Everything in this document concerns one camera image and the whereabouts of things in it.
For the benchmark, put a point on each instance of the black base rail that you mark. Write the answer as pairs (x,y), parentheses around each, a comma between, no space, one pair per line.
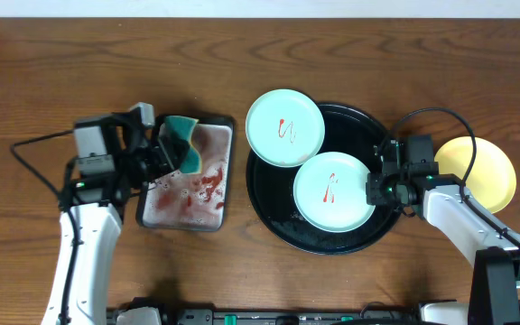
(145,311)

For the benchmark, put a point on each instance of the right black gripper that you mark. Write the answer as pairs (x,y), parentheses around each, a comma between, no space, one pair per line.
(375,196)

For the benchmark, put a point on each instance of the mint green plate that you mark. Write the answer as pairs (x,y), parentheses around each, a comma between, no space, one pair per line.
(284,128)
(329,191)

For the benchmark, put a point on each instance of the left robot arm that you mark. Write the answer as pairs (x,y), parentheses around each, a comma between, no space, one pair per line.
(92,205)

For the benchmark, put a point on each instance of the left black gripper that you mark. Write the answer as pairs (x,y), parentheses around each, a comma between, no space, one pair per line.
(155,153)

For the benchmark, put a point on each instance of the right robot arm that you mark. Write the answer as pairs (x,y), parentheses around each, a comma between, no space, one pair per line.
(491,247)

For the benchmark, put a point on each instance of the black rectangular soapy water tray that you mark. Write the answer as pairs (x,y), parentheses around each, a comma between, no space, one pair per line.
(197,201)

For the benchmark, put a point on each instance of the green scrub sponge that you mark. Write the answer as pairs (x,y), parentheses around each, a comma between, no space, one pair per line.
(181,129)

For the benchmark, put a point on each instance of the round black serving tray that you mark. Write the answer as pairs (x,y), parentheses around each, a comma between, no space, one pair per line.
(270,189)

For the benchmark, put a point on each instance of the yellow plate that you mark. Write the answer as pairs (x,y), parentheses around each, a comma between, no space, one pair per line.
(492,180)

